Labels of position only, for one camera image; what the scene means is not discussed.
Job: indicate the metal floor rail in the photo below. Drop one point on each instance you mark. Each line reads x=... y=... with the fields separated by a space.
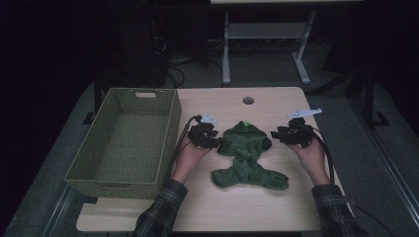
x=57 y=210
x=392 y=164

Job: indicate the black stand leg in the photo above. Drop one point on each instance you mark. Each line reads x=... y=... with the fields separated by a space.
x=369 y=105
x=97 y=98

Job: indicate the grey table edge clip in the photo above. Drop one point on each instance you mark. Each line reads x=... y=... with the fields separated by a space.
x=352 y=200

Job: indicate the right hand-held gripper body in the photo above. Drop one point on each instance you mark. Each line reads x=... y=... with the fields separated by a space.
x=301 y=136

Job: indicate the green fleece pet garment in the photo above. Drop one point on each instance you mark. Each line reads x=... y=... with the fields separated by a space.
x=245 y=148

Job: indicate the person's left hand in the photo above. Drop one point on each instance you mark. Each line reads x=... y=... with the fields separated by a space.
x=187 y=161

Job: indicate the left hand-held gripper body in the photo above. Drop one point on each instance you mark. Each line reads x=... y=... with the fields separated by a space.
x=199 y=136

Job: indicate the person's right hand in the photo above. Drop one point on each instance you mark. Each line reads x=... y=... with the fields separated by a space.
x=314 y=161

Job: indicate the white metal stand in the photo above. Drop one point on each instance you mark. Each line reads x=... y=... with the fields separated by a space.
x=267 y=30

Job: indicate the green woven basket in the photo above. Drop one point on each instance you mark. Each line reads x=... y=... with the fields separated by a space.
x=125 y=144

